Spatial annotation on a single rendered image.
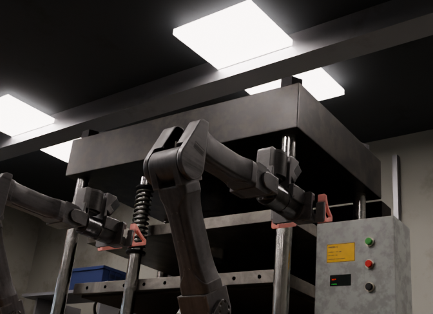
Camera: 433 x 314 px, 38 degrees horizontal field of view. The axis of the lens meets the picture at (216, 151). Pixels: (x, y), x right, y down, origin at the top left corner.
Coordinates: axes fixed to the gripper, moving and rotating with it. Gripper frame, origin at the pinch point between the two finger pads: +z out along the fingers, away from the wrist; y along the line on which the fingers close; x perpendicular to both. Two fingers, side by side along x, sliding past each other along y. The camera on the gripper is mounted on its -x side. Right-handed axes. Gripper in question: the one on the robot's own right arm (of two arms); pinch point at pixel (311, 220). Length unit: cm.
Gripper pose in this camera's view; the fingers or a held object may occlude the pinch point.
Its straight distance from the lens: 151.9
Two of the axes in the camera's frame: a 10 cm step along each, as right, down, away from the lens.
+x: -1.0, 9.0, -4.2
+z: 6.0, 3.9, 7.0
